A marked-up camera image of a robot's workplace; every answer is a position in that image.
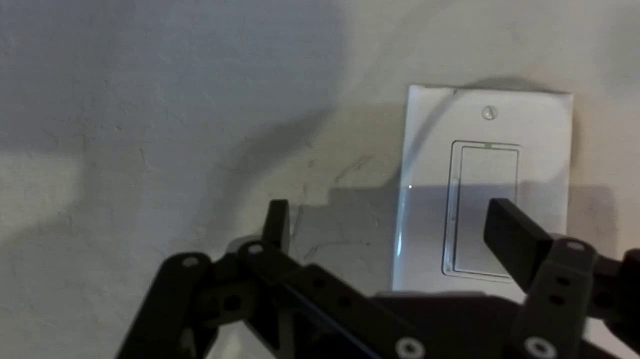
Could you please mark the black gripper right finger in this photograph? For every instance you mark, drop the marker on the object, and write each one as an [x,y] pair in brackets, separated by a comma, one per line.
[566,292]

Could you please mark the white rocker light switch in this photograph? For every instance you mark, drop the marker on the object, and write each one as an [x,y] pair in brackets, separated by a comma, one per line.
[487,172]

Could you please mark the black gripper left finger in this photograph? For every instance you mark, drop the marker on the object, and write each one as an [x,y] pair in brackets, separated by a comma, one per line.
[267,306]

